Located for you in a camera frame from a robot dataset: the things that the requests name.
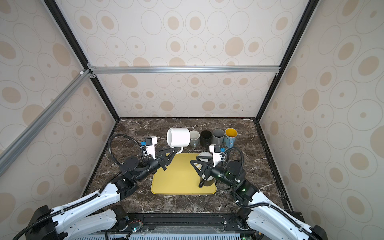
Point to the black mug white bottom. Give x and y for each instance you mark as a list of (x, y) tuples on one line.
[(206, 183)]

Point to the black corner frame post left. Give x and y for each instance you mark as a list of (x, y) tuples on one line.
[(60, 20)]

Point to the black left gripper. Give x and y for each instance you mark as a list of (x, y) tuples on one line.
[(165, 160)]

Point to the aluminium rail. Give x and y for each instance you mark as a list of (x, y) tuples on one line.
[(185, 69), (26, 137)]

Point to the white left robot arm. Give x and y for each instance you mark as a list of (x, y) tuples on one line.
[(54, 224)]

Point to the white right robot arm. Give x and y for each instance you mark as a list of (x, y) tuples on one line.
[(257, 212)]

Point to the black corner frame post right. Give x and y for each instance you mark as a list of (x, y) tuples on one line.
[(302, 25)]

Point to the blue butterfly mug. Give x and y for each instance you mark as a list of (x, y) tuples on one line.
[(230, 137)]

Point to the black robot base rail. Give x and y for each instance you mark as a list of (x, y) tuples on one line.
[(184, 223)]

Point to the aluminium rail left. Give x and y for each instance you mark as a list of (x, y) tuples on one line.
[(26, 137)]

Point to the yellow plastic tray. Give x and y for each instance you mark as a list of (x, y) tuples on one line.
[(180, 178)]

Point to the tall grey mug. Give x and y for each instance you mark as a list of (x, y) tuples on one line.
[(218, 137)]

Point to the aluminium rail back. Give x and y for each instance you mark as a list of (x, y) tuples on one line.
[(185, 69)]

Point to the small grey mug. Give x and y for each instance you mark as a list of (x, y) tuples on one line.
[(194, 139)]

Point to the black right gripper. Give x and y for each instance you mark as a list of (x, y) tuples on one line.
[(208, 169)]

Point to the white ribbed-bottom mug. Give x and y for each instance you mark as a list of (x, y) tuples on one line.
[(204, 157)]

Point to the black corner frame post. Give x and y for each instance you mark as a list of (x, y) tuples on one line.
[(60, 20), (302, 25)]

